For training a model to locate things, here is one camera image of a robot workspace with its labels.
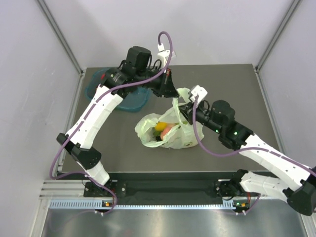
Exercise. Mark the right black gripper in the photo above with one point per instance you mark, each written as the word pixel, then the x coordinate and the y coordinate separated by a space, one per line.
pixel 187 110

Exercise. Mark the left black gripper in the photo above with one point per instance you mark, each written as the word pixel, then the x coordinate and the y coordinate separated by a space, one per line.
pixel 166 88

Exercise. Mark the green plastic bag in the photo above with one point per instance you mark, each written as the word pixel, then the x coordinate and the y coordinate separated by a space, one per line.
pixel 183 136

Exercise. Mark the orange mango fruit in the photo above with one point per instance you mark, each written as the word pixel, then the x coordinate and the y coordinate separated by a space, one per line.
pixel 170 130

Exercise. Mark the yellow lemon fruit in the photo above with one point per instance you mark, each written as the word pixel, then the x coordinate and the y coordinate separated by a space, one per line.
pixel 160 126

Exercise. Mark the pink peach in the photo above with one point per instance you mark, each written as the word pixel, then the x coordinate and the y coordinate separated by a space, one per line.
pixel 163 133

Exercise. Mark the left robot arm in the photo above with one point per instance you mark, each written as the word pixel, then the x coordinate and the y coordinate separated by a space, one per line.
pixel 115 85

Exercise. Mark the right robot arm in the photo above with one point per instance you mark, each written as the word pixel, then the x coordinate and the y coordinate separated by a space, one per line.
pixel 220 118

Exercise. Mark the teal plastic basket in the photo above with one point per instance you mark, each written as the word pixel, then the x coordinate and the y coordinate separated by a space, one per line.
pixel 134 101

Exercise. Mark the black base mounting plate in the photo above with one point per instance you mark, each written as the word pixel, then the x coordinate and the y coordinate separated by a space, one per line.
pixel 153 188

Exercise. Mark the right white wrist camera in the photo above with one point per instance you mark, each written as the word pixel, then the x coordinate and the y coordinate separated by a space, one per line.
pixel 197 94

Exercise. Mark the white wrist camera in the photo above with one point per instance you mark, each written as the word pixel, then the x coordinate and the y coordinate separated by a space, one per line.
pixel 163 55
pixel 197 94

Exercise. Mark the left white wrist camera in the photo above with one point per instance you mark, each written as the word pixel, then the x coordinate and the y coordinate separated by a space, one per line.
pixel 163 55

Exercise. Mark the left aluminium frame post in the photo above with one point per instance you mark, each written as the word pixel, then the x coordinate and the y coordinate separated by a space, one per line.
pixel 59 34

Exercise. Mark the aluminium frame post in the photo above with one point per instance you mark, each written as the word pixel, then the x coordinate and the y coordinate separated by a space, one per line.
pixel 278 33
pixel 59 34

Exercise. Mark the grey slotted cable duct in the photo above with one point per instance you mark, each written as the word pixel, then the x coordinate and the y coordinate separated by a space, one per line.
pixel 105 205

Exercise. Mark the right aluminium frame post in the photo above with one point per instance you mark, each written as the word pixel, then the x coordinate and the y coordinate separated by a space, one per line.
pixel 278 33

